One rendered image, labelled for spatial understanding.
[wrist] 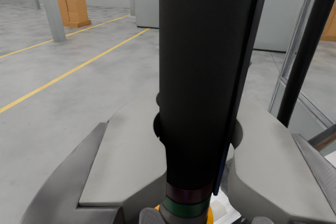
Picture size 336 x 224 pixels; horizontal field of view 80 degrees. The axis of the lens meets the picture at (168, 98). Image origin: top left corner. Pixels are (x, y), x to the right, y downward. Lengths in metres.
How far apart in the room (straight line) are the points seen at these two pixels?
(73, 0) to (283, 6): 6.45
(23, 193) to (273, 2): 5.57
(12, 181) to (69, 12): 6.92
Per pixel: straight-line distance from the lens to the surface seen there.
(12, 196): 2.25
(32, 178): 2.30
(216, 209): 0.20
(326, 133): 0.32
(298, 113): 1.43
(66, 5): 8.59
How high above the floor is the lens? 1.57
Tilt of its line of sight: 30 degrees down
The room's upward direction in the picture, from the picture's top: 1 degrees clockwise
